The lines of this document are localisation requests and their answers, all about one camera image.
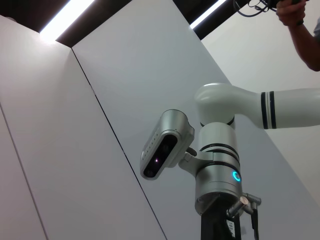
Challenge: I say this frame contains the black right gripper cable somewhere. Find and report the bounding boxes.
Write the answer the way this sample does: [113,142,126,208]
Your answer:
[249,207,261,240]

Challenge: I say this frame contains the long ceiling light strip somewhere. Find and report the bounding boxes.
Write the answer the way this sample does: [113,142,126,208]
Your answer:
[189,0,227,30]
[39,0,96,44]

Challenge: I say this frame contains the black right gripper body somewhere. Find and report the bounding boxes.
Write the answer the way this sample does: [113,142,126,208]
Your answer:
[199,193,245,240]

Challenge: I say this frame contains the person's hand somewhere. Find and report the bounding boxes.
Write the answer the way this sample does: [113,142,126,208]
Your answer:
[276,0,312,27]

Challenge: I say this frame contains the silver right gripper cable connector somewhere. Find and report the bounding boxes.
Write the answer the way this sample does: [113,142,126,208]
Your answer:
[226,191,263,218]

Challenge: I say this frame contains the black controller cables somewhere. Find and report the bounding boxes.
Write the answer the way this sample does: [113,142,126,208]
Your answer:
[233,0,278,18]

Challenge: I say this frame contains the person's forearm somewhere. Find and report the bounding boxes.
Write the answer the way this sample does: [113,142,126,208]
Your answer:
[287,18,320,72]

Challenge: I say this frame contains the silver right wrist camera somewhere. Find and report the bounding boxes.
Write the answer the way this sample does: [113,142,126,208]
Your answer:
[139,109,196,180]

